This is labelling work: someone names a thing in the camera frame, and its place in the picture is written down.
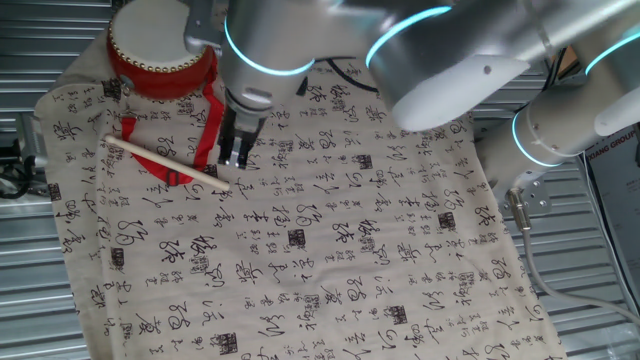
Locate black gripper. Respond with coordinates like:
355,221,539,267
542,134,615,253
217,102,267,170

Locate light wooden drumstick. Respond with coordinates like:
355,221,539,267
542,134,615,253
103,134,232,192

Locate red drum with white head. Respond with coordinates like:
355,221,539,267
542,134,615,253
106,0,219,102

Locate beige calligraphy print cloth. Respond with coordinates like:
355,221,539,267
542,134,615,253
34,2,569,360

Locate small grey white box device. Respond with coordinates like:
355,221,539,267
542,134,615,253
16,113,49,170

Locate white printed cardboard box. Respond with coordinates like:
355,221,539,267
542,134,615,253
582,124,640,301

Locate red fabric drum strap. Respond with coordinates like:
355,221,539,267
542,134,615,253
119,51,226,188

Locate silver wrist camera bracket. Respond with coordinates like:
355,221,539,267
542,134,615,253
182,0,225,57

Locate black cable to gripper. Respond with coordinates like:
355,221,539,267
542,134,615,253
296,56,382,97

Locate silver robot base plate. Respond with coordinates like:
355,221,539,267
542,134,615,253
493,169,554,219

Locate grey cable with metal connector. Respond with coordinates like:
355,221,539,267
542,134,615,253
504,188,640,327

